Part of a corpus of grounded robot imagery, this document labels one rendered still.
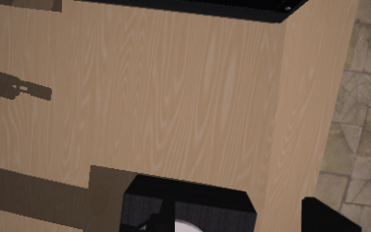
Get black server rack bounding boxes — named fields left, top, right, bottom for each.
left=83, top=0, right=308, bottom=23

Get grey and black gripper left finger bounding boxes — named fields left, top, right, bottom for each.
left=135, top=194, right=175, bottom=232

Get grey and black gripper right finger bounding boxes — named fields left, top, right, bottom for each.
left=301, top=197, right=361, bottom=232

